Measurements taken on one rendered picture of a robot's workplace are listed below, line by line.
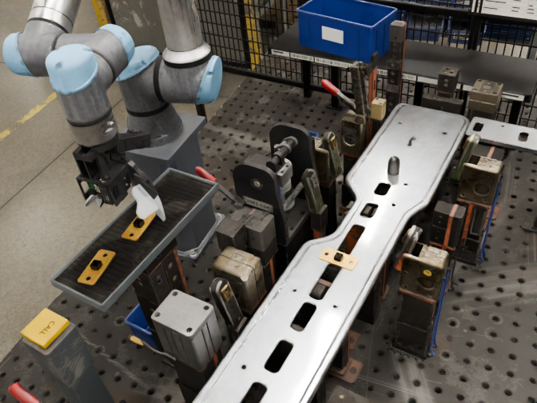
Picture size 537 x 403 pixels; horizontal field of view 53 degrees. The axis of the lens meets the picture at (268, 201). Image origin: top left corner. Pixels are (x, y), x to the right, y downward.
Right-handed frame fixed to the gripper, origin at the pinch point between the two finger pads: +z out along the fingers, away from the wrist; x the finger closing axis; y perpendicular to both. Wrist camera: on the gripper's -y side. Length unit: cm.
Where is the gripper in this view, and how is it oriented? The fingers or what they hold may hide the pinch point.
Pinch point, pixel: (133, 211)
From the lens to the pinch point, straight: 110.2
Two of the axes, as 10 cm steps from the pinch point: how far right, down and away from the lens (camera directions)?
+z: 0.9, 7.4, 6.7
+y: -3.6, 6.5, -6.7
